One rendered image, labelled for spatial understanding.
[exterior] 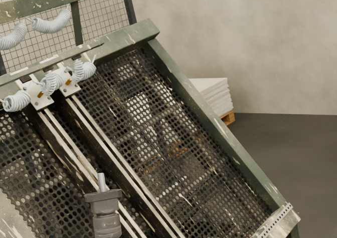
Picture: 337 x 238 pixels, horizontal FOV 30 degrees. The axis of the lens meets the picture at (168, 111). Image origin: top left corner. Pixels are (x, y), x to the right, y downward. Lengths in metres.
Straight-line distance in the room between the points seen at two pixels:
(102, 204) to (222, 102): 5.69
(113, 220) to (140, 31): 1.44
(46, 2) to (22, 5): 0.17
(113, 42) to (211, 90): 4.47
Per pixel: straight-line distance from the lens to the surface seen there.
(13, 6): 3.27
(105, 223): 2.05
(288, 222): 3.27
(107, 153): 2.71
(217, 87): 7.58
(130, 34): 3.20
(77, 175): 2.62
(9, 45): 3.19
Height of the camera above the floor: 2.32
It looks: 15 degrees down
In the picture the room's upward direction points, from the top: 13 degrees counter-clockwise
